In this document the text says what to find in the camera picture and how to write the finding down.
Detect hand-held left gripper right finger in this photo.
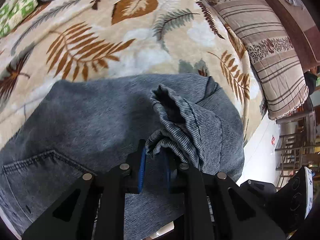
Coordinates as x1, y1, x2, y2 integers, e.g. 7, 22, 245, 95
164, 152, 287, 240

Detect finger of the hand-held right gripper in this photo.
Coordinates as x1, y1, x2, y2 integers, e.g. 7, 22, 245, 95
239, 179, 278, 207

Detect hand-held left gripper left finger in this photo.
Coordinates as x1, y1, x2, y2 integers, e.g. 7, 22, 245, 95
22, 139, 147, 240

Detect grey-blue denim pants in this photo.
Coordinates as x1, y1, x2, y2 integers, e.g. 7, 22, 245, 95
0, 73, 246, 240

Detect leaf print blanket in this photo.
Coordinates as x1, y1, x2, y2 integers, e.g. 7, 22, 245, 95
0, 0, 268, 155

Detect striped beige pillow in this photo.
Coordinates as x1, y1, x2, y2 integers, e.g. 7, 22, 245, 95
187, 0, 309, 120

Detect brown padded headboard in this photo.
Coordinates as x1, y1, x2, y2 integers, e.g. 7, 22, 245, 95
246, 0, 320, 73

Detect green patterned quilt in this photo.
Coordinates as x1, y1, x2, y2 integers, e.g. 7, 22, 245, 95
0, 0, 38, 38

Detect metal chair frame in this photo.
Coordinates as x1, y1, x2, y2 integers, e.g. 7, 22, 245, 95
274, 97, 320, 189

